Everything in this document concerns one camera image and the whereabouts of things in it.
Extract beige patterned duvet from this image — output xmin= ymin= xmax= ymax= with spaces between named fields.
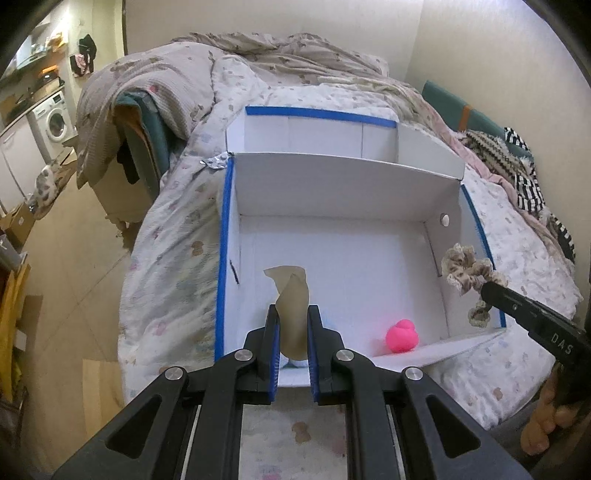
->
xmin=74 ymin=31 xmax=555 ymax=241

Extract silver foil blister pack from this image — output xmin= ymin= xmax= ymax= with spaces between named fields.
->
xmin=199 ymin=152 xmax=232 ymax=171

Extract patterned cloth heap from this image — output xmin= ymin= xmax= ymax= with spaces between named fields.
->
xmin=25 ymin=159 xmax=64 ymax=219

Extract beige floral scrunchie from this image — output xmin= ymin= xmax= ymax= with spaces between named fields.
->
xmin=441 ymin=242 xmax=508 ymax=329

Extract yellow bag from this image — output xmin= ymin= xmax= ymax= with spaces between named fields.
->
xmin=0 ymin=263 xmax=31 ymax=403

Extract white cardboard box blue tape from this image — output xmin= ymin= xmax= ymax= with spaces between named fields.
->
xmin=213 ymin=106 xmax=509 ymax=388

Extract white washing machine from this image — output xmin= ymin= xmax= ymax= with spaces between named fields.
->
xmin=27 ymin=90 xmax=79 ymax=157

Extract hanging dark clothes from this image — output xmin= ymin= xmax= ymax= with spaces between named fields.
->
xmin=69 ymin=34 xmax=98 ymax=78

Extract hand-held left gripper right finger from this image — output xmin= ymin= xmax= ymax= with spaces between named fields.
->
xmin=307 ymin=305 xmax=532 ymax=480

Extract white cabinet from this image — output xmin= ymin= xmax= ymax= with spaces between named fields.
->
xmin=0 ymin=124 xmax=46 ymax=214

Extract person's right hand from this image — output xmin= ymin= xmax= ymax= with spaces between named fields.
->
xmin=519 ymin=369 xmax=561 ymax=455

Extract pink soft toy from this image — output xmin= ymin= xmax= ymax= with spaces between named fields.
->
xmin=386 ymin=319 xmax=420 ymax=355

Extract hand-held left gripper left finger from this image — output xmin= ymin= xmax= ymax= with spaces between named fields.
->
xmin=51 ymin=305 xmax=281 ymax=480

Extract black white striped cloth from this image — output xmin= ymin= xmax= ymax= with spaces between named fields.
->
xmin=503 ymin=127 xmax=576 ymax=260

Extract brown crochet blanket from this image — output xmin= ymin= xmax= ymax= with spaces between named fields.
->
xmin=462 ymin=130 xmax=532 ymax=177

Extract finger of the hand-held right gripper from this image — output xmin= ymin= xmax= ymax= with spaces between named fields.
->
xmin=480 ymin=281 xmax=539 ymax=324

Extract white pastel printed quilt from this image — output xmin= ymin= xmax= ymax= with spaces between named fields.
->
xmin=117 ymin=55 xmax=583 ymax=480

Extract beige cloth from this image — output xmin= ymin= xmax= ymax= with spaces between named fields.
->
xmin=263 ymin=265 xmax=311 ymax=363

